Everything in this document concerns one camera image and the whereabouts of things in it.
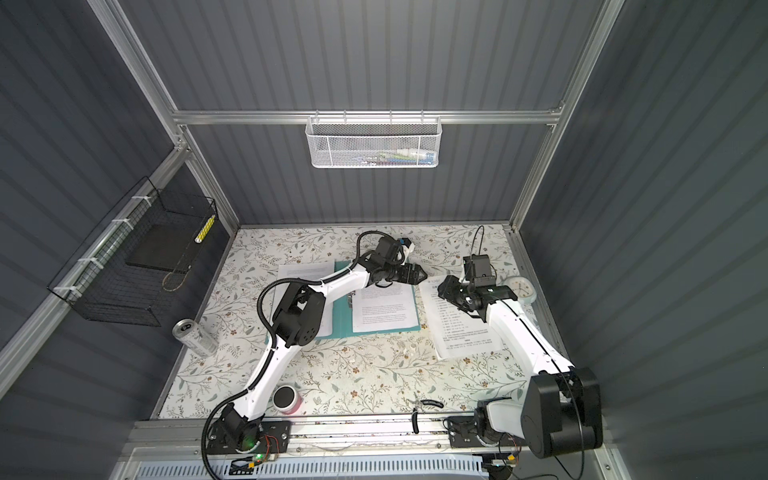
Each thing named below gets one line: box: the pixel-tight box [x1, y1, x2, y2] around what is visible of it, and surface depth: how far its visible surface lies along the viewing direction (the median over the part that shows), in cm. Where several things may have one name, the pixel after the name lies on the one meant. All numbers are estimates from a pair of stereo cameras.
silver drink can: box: [172, 318, 218, 358], surface depth 80 cm
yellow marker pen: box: [194, 214, 216, 244], surface depth 82 cm
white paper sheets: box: [352, 280, 502, 359], surface depth 96 cm
